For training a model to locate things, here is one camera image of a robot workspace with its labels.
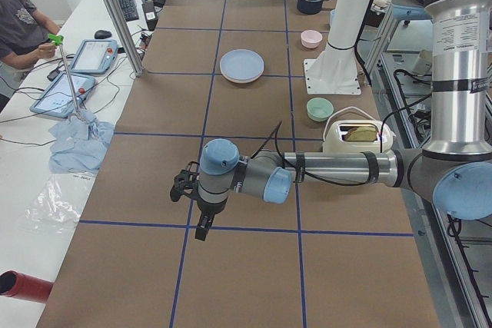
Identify pink plate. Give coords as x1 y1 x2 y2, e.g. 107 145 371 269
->
222 75 261 84

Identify lower teach pendant tablet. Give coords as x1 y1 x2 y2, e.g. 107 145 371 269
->
29 72 96 118

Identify green bowl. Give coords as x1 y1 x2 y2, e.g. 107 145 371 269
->
306 97 334 122

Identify teach pendant tablet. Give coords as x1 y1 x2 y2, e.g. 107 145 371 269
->
69 39 118 75
29 72 96 118

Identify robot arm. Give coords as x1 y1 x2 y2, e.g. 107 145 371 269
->
191 0 491 240

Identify cream toaster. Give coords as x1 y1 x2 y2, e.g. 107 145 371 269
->
322 106 396 154

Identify seated person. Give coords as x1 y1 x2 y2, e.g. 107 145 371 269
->
1 0 60 107

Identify aluminium frame post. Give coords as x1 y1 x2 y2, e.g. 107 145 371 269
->
103 0 144 78

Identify grabber reacher stick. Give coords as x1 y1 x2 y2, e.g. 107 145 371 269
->
48 33 96 139

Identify pink bowl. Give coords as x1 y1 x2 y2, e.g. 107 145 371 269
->
301 29 323 49

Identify blue cloth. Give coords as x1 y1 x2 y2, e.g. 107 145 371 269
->
48 109 115 173

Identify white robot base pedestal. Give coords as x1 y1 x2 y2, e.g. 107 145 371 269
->
304 0 372 95

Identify cream plate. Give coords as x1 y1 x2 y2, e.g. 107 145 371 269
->
224 76 259 84

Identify clear plastic bag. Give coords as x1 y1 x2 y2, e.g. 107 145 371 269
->
19 173 95 235

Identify black keyboard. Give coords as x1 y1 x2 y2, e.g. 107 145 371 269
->
118 0 139 22

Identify blue plate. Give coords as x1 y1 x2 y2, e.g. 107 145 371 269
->
219 49 264 78

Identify upper teach pendant tablet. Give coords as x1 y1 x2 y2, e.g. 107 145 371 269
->
69 39 118 75

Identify black computer mouse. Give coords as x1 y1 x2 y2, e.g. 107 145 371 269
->
94 29 112 39

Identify red tube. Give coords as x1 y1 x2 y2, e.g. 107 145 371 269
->
1 270 53 303

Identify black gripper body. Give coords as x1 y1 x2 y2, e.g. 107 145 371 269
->
198 198 227 226

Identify light blue cup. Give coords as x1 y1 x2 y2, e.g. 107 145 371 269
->
329 9 336 28

